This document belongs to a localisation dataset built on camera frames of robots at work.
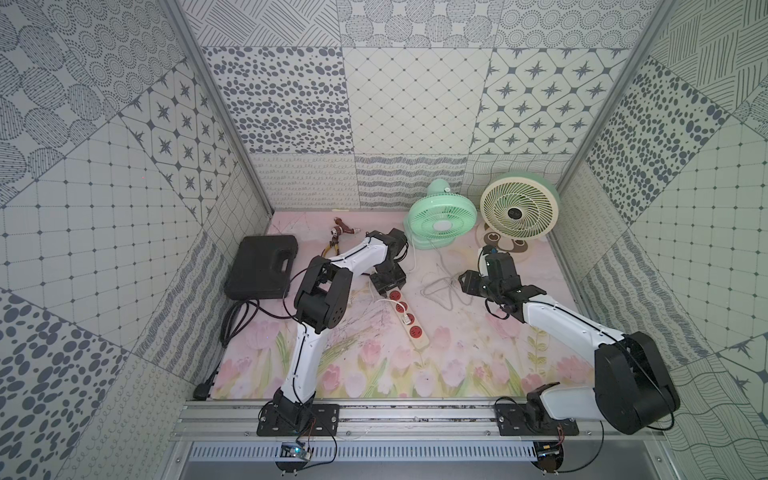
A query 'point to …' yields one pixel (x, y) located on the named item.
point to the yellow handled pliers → (336, 232)
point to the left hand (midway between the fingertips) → (395, 289)
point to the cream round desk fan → (517, 209)
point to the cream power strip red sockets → (408, 320)
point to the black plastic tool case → (262, 268)
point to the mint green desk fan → (435, 220)
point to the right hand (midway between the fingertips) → (465, 282)
